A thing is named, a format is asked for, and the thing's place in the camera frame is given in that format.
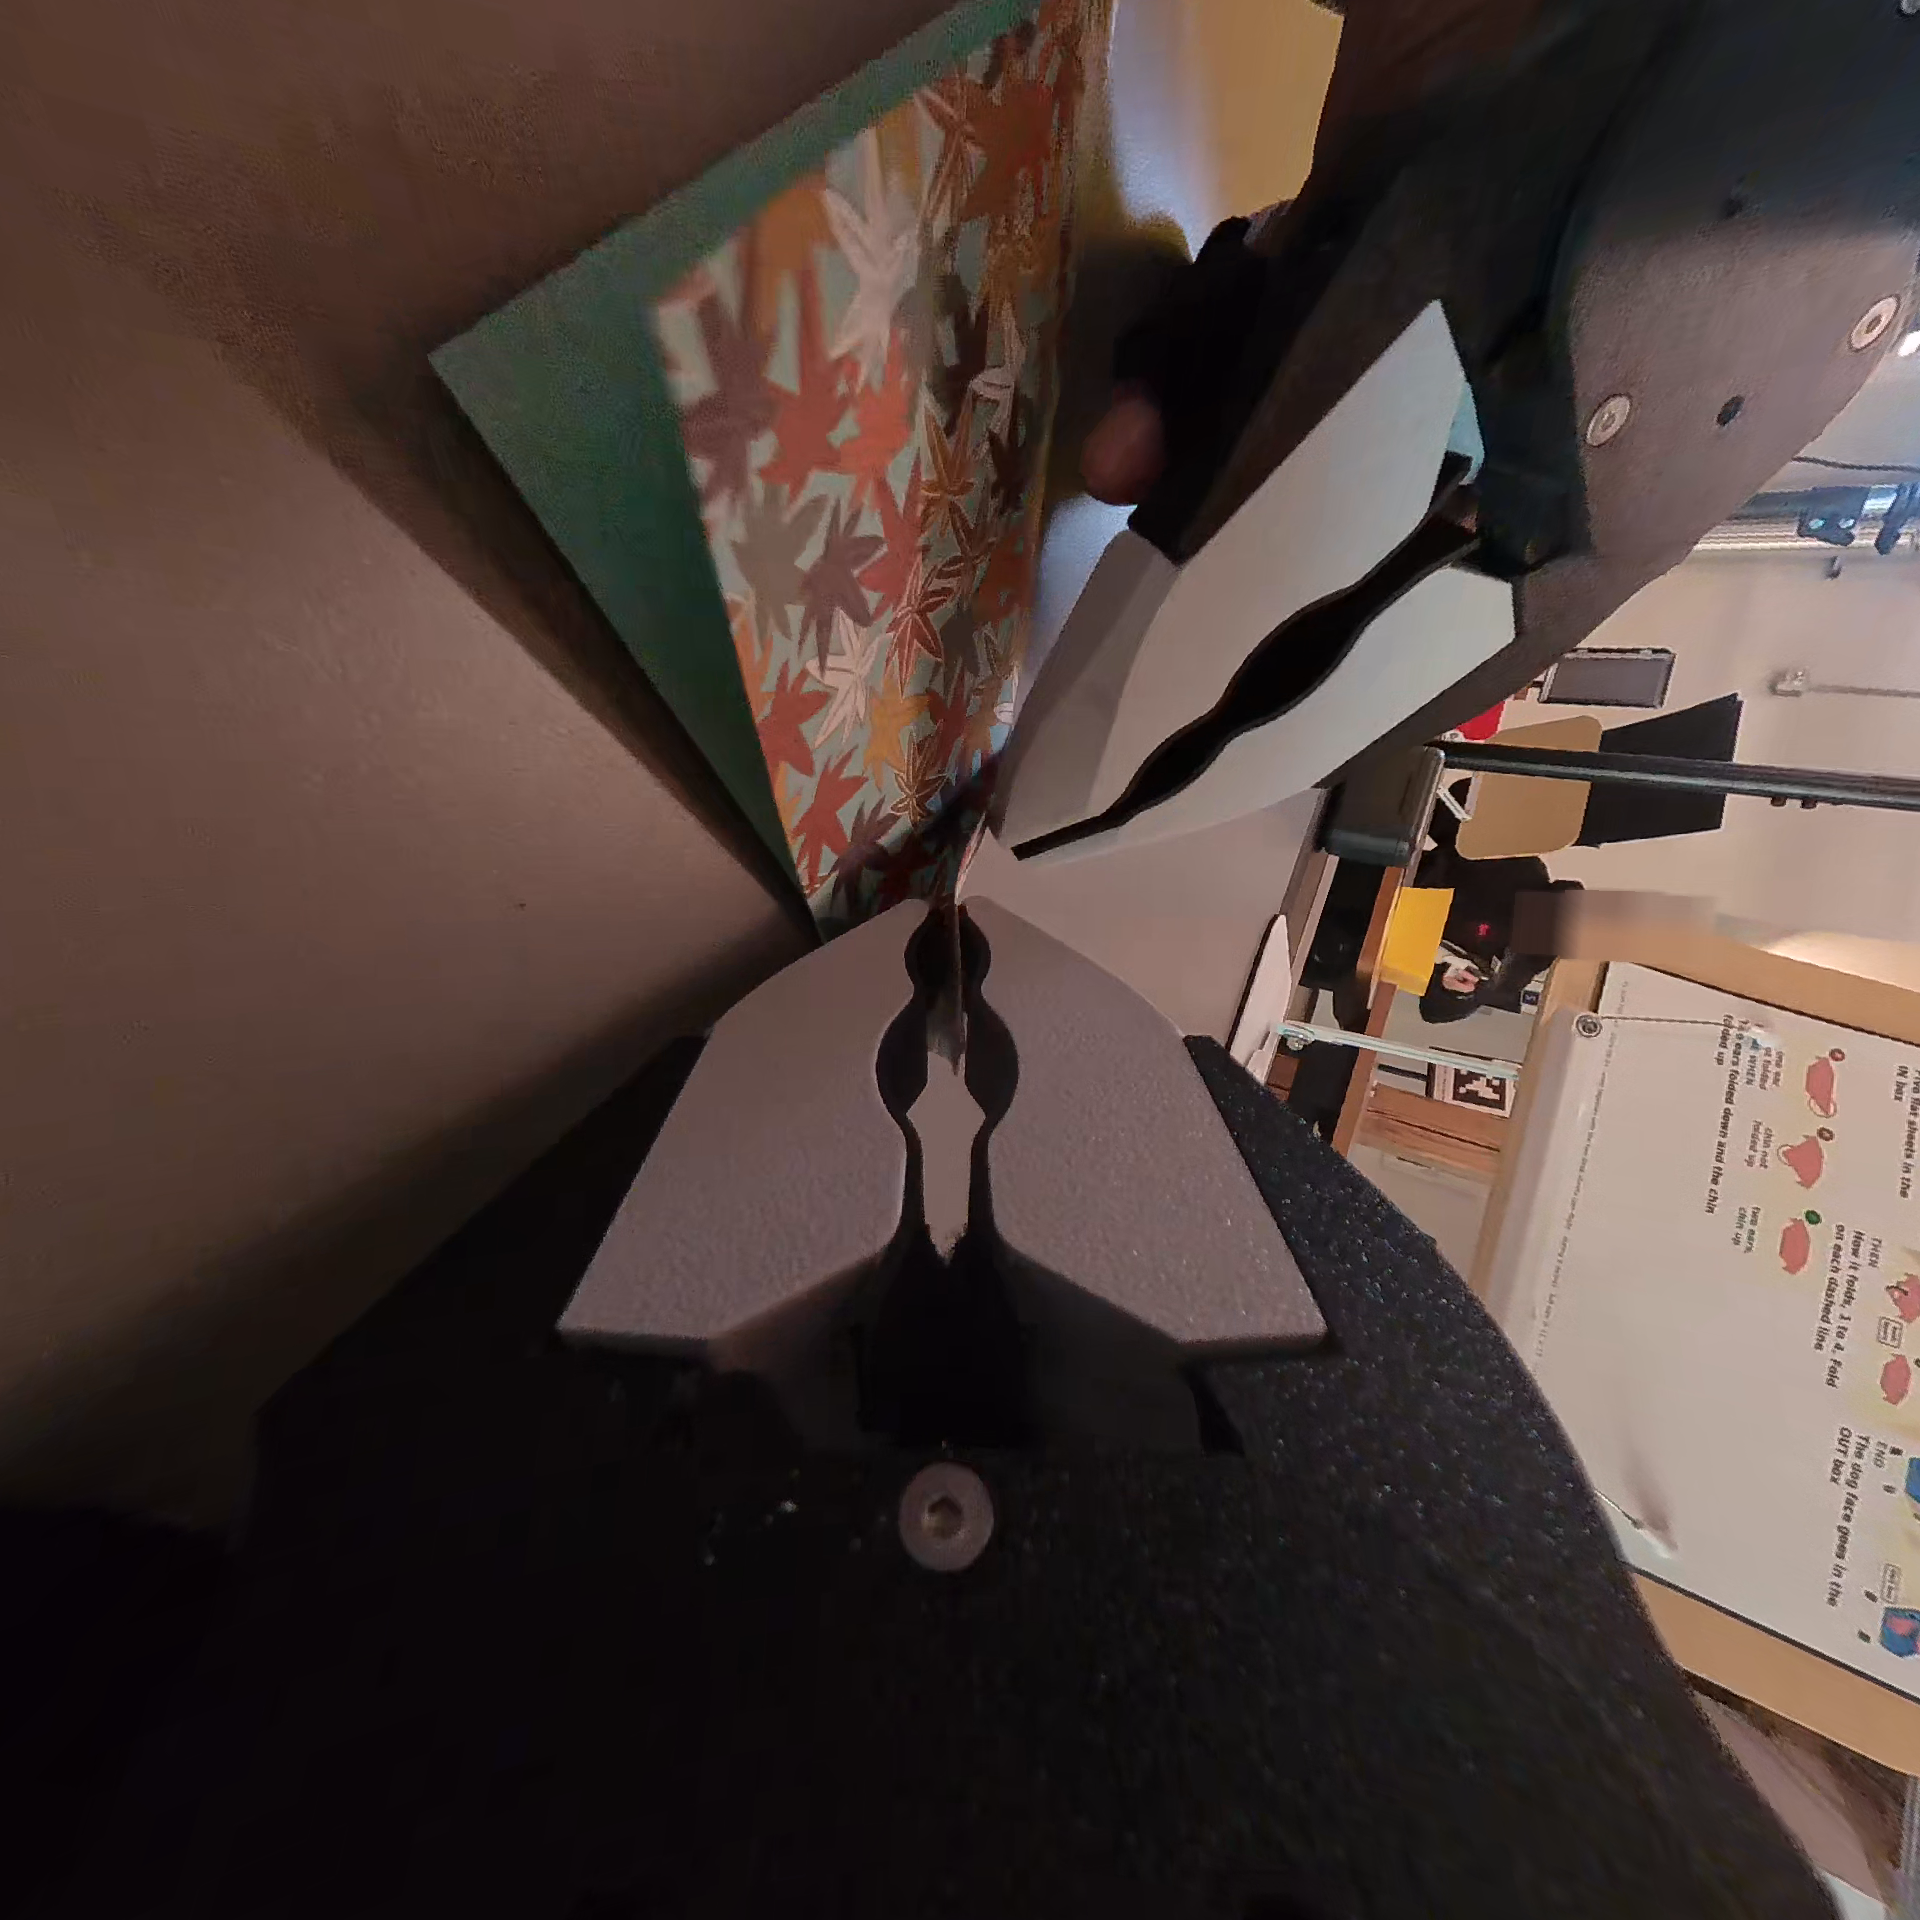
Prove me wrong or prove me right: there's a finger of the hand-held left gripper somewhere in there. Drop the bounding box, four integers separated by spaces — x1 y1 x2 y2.
998 296 1490 850
1014 552 1538 872

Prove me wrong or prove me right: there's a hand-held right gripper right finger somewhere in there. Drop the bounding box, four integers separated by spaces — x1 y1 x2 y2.
955 896 1329 1359

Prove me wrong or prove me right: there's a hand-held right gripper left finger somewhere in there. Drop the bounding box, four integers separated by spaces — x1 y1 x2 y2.
554 896 960 1364

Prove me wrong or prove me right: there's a maple leaf origami paper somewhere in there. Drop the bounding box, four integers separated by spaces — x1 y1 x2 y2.
426 0 1125 936

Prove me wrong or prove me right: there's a small yellow object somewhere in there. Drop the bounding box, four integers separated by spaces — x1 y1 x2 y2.
1361 882 1463 998

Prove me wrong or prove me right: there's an instruction sheet board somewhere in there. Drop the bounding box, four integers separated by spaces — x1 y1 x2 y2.
1478 912 1920 1777

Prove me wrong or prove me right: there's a black table frame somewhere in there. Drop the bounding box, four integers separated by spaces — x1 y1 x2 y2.
1434 695 1920 855

